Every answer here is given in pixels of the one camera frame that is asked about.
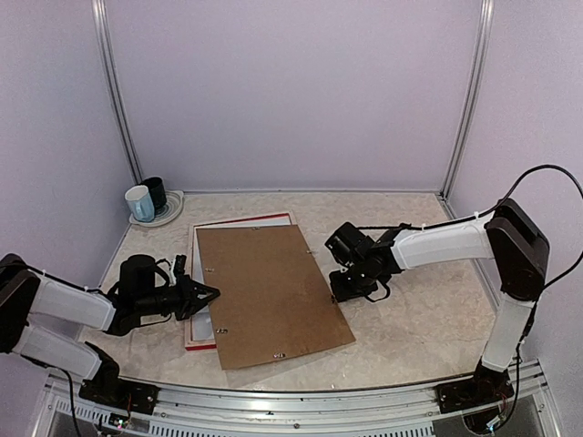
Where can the light blue mug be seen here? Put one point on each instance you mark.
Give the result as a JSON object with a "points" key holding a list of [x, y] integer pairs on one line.
{"points": [[140, 203]]}

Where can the aluminium corner post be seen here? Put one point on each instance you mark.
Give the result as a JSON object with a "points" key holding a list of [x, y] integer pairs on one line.
{"points": [[99, 10], [471, 97]]}

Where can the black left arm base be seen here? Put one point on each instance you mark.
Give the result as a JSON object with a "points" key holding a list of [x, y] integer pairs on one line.
{"points": [[130, 396]]}

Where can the dark green mug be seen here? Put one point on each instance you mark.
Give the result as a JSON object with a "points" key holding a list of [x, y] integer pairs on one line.
{"points": [[157, 193]]}

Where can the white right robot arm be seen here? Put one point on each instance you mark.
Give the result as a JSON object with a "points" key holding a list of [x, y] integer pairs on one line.
{"points": [[503, 233]]}

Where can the left aluminium corner post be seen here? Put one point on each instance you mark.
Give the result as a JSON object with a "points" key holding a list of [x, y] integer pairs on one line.
{"points": [[99, 10]]}

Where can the brown cardboard backing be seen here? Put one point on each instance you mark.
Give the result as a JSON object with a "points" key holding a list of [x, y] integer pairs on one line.
{"points": [[273, 299]]}

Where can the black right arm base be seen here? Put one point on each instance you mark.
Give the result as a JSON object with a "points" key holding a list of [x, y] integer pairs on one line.
{"points": [[469, 391]]}

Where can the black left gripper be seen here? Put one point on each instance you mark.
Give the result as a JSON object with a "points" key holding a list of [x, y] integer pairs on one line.
{"points": [[190, 304]]}

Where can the white round plate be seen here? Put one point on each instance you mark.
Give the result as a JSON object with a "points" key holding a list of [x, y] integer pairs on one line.
{"points": [[172, 209]]}

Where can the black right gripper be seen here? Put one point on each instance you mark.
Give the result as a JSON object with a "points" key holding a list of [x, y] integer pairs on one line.
{"points": [[340, 293]]}

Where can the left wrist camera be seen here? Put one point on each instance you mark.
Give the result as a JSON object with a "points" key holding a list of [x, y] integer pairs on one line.
{"points": [[177, 269]]}

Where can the red and black photo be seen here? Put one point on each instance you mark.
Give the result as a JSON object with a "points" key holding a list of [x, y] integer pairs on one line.
{"points": [[201, 326]]}

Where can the aluminium front rail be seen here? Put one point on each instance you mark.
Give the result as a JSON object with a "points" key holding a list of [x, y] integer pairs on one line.
{"points": [[402, 410]]}

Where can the right aluminium corner post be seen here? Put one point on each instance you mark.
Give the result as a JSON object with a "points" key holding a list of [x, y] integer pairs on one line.
{"points": [[471, 97]]}

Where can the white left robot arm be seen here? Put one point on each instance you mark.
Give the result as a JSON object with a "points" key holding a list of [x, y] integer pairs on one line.
{"points": [[143, 289]]}

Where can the red wooden picture frame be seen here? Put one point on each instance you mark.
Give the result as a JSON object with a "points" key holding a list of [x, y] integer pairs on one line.
{"points": [[284, 218]]}

